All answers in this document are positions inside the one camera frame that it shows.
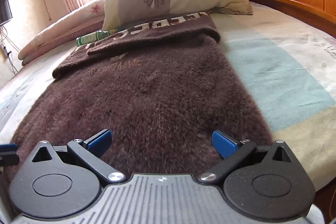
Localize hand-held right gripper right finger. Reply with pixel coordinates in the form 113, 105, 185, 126
197, 130, 292, 185

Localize brown knitted sweater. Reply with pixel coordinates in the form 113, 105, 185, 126
3, 12, 275, 182

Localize black wall cables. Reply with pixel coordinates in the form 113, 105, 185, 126
0, 23, 19, 75

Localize black television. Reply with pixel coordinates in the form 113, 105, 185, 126
0, 0, 13, 25

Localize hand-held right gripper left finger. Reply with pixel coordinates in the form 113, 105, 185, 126
31, 129, 128, 187

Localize striped bed sheet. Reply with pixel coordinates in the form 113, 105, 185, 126
0, 1, 336, 193

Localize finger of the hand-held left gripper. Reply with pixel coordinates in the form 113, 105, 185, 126
0, 144, 19, 166

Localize large green bottle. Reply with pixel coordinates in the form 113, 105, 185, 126
76, 30, 112, 47

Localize folded pink quilt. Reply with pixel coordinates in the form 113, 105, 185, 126
18, 0, 111, 66

